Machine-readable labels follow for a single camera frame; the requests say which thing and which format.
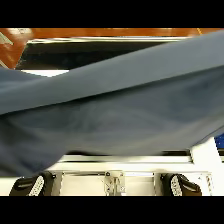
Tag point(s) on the blue shirt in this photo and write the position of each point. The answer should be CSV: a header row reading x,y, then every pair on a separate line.
x,y
113,110

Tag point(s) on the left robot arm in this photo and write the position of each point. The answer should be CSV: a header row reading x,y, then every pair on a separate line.
x,y
31,185

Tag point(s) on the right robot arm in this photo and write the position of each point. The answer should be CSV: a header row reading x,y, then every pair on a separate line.
x,y
203,156

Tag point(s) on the silver frame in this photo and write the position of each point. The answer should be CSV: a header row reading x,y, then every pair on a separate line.
x,y
86,166

